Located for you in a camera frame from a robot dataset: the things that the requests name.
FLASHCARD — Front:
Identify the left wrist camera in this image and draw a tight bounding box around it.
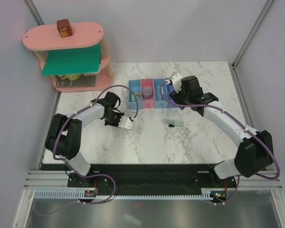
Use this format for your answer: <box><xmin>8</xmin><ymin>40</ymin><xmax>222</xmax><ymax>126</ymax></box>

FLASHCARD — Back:
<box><xmin>119</xmin><ymin>116</ymin><xmax>134</xmax><ymax>130</ymax></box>

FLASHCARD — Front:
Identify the right aluminium post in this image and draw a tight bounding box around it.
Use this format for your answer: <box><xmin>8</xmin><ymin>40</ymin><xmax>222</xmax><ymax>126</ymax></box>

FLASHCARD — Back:
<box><xmin>231</xmin><ymin>0</ymin><xmax>275</xmax><ymax>69</ymax></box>

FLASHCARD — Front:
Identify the clear blue round box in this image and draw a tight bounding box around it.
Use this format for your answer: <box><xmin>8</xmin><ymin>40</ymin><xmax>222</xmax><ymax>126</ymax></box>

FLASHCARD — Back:
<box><xmin>142</xmin><ymin>86</ymin><xmax>153</xmax><ymax>100</ymax></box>

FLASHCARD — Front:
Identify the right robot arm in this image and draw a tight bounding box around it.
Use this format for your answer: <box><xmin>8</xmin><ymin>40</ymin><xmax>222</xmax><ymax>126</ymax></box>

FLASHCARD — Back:
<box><xmin>166</xmin><ymin>74</ymin><xmax>275</xmax><ymax>187</ymax></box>

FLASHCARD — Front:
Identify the white cable duct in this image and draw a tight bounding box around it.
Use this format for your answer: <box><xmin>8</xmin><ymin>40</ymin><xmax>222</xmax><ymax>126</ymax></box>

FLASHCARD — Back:
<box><xmin>34</xmin><ymin>189</ymin><xmax>218</xmax><ymax>200</ymax></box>

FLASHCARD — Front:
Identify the aluminium post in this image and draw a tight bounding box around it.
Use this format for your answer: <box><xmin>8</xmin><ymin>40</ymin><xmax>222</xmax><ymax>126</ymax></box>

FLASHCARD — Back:
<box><xmin>231</xmin><ymin>0</ymin><xmax>275</xmax><ymax>69</ymax></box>
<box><xmin>24</xmin><ymin>0</ymin><xmax>45</xmax><ymax>26</ymax></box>

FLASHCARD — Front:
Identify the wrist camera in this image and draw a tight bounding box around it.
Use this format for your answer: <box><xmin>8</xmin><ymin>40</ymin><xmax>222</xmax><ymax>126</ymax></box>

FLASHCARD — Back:
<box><xmin>119</xmin><ymin>116</ymin><xmax>134</xmax><ymax>130</ymax></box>
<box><xmin>169</xmin><ymin>73</ymin><xmax>182</xmax><ymax>93</ymax></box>

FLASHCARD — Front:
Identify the pink drawer bin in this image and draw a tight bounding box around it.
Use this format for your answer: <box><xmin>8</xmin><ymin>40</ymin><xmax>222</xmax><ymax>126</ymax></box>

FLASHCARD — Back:
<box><xmin>141</xmin><ymin>79</ymin><xmax>155</xmax><ymax>109</ymax></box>

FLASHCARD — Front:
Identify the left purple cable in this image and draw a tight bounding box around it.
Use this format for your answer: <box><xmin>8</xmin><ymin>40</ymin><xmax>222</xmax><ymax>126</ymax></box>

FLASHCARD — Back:
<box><xmin>34</xmin><ymin>85</ymin><xmax>140</xmax><ymax>216</ymax></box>

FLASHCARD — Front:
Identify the sky blue drawer bin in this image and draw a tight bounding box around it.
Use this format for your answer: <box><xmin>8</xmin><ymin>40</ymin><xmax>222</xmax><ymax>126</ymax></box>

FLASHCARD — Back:
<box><xmin>153</xmin><ymin>78</ymin><xmax>168</xmax><ymax>109</ymax></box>

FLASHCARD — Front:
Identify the yellow mug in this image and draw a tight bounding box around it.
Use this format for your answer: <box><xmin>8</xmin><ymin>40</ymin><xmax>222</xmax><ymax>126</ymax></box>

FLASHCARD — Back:
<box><xmin>60</xmin><ymin>74</ymin><xmax>81</xmax><ymax>81</ymax></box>

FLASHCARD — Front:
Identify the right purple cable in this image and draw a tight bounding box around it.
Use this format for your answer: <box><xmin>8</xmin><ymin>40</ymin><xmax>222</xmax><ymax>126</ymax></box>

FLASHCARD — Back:
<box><xmin>160</xmin><ymin>80</ymin><xmax>281</xmax><ymax>206</ymax></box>

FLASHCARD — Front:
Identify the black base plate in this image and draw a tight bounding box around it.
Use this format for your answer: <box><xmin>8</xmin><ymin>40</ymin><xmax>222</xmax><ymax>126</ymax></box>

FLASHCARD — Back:
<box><xmin>61</xmin><ymin>163</ymin><xmax>236</xmax><ymax>190</ymax></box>

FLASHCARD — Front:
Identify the left aluminium post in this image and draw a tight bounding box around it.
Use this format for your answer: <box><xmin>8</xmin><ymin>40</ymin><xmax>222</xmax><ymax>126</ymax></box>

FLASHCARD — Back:
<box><xmin>24</xmin><ymin>0</ymin><xmax>45</xmax><ymax>26</ymax></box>

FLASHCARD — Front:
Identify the brown cube toy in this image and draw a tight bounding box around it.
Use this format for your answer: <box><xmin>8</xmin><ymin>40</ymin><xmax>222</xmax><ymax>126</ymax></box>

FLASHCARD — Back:
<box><xmin>56</xmin><ymin>19</ymin><xmax>73</xmax><ymax>38</ymax></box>

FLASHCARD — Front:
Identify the green folder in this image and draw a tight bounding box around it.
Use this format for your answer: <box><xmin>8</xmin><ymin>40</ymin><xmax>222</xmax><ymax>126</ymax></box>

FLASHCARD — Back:
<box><xmin>42</xmin><ymin>43</ymin><xmax>101</xmax><ymax>76</ymax></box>

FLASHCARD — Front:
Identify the aluminium frame rail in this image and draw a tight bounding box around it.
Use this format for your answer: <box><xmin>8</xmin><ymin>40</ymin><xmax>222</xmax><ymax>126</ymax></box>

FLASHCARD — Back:
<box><xmin>23</xmin><ymin>170</ymin><xmax>284</xmax><ymax>190</ymax></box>

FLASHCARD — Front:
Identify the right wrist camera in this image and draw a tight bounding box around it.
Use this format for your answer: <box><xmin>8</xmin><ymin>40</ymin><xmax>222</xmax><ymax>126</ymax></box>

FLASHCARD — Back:
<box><xmin>169</xmin><ymin>73</ymin><xmax>182</xmax><ymax>93</ymax></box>

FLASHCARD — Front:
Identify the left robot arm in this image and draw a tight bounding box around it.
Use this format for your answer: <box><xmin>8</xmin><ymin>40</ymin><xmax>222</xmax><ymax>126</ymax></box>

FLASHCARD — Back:
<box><xmin>45</xmin><ymin>92</ymin><xmax>124</xmax><ymax>187</ymax></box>

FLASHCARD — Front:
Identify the purple cable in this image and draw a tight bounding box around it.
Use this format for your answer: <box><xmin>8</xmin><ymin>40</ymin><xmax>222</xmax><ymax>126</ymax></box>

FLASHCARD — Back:
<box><xmin>34</xmin><ymin>85</ymin><xmax>140</xmax><ymax>216</ymax></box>
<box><xmin>160</xmin><ymin>80</ymin><xmax>281</xmax><ymax>206</ymax></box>

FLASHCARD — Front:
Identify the black book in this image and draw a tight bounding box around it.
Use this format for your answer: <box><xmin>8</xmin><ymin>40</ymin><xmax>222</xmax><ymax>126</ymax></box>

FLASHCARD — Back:
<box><xmin>56</xmin><ymin>74</ymin><xmax>97</xmax><ymax>88</ymax></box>

